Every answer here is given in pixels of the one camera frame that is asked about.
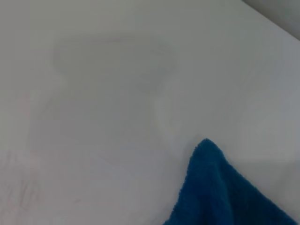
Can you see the blue rag with black edge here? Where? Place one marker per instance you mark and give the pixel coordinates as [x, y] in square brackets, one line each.
[215, 187]

